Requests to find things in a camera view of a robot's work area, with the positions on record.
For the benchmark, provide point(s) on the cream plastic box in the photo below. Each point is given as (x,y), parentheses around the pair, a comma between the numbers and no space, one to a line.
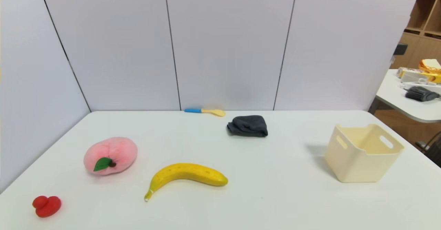
(358,164)

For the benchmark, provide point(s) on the beige carton pack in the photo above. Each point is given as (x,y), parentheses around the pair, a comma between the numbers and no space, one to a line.
(404,72)

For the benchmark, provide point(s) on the wooden shelf cabinet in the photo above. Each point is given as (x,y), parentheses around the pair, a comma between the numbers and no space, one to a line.
(422,20)

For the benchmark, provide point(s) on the black brush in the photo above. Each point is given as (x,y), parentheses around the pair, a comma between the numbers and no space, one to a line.
(421,94)

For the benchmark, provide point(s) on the white power strip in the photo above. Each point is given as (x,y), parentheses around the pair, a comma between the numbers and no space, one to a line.
(410,84)

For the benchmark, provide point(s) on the yellow banana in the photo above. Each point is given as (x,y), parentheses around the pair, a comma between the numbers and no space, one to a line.
(187,171)

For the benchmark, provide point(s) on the yellow bread bag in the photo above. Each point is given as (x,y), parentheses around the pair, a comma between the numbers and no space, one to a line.
(430,66)

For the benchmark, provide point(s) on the dark grey wall device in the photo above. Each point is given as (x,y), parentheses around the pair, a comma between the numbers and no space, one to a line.
(400,48)

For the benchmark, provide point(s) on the black chair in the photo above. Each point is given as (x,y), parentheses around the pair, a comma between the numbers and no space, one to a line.
(434,150)

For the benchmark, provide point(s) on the red rubber duck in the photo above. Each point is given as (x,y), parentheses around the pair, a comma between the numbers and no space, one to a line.
(48,206)

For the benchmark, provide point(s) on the white side table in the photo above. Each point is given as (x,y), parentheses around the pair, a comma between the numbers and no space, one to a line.
(396,95)

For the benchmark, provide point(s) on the dark grey folded cloth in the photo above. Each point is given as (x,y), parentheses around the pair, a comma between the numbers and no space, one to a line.
(248,125)

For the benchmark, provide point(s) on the pink plush peach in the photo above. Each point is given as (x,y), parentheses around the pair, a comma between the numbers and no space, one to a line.
(115,152)

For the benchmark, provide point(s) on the blue and yellow spoon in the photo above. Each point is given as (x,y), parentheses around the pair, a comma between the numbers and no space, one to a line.
(206,111)

